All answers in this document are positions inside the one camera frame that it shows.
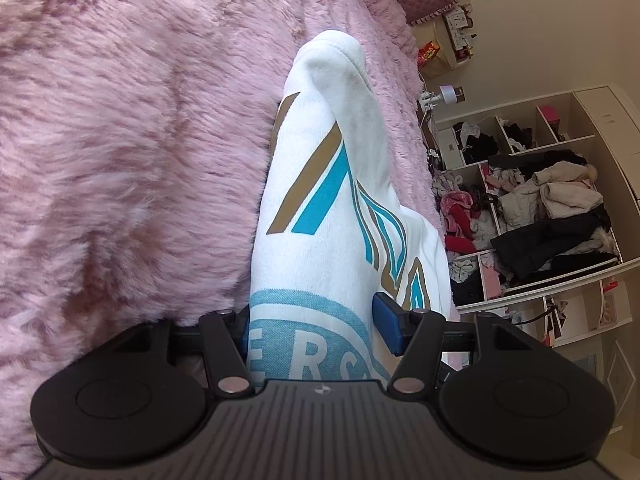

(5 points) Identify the white sweatshirt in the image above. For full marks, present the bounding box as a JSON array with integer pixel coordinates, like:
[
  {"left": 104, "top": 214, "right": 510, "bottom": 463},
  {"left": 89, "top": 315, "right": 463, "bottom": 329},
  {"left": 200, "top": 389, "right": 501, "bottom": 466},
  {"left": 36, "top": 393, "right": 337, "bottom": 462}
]
[{"left": 247, "top": 30, "right": 456, "bottom": 393}]

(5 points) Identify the white wall fixture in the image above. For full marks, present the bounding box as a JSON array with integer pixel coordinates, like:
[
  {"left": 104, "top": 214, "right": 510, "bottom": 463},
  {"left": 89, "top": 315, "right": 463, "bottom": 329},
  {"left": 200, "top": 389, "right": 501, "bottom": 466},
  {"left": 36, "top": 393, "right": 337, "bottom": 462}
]
[{"left": 442, "top": 4, "right": 478, "bottom": 61}]

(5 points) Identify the white table lamp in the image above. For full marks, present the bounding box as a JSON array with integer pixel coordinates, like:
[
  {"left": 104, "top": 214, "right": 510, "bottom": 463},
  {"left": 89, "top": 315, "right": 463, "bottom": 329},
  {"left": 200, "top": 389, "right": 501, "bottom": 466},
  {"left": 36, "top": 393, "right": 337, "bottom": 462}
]
[{"left": 419, "top": 84, "right": 469, "bottom": 113}]

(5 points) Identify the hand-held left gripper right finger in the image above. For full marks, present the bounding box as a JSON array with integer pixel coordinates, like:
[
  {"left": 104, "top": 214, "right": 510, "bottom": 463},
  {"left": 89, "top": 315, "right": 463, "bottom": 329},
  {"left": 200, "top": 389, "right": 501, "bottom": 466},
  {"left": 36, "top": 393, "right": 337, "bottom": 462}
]
[{"left": 372, "top": 292, "right": 531, "bottom": 395}]

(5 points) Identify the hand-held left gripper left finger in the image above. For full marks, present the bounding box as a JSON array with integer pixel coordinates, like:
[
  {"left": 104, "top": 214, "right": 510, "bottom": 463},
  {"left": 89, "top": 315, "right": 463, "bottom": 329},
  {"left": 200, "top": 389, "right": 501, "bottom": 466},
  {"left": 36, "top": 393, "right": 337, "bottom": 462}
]
[{"left": 107, "top": 306, "right": 253, "bottom": 395}]

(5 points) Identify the pink fluffy blanket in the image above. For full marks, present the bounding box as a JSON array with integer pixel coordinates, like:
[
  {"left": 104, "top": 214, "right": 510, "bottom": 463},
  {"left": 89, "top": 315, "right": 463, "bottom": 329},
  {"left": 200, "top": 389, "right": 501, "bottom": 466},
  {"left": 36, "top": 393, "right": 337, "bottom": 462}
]
[{"left": 0, "top": 0, "right": 468, "bottom": 480}]

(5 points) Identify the white shelf unit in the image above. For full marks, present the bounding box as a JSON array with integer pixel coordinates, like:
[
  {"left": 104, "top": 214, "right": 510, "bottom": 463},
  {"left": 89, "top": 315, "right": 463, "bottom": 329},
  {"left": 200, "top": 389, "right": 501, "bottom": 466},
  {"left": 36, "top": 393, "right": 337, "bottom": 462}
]
[{"left": 432, "top": 85, "right": 640, "bottom": 436}]

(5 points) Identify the red snack bag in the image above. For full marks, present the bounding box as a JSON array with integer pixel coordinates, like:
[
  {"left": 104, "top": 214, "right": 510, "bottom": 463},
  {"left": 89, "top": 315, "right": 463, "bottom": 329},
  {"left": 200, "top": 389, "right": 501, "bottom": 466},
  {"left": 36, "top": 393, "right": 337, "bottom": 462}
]
[{"left": 417, "top": 41, "right": 444, "bottom": 67}]

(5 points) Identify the pile of clothes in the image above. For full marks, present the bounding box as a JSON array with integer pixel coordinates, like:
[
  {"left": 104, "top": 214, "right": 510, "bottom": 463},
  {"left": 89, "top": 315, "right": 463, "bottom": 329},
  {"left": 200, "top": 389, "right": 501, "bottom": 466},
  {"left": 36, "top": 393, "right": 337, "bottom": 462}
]
[{"left": 432, "top": 120, "right": 623, "bottom": 306}]

